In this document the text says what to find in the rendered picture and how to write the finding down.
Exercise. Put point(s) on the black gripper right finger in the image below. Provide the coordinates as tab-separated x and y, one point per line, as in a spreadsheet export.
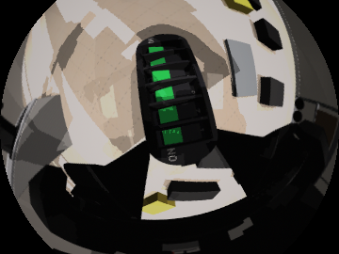
250	155

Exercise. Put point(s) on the yellow rectangular block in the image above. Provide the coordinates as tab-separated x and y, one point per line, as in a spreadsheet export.
241	5
157	203

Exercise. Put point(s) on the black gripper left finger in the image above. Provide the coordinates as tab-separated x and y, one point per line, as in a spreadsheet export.
123	180

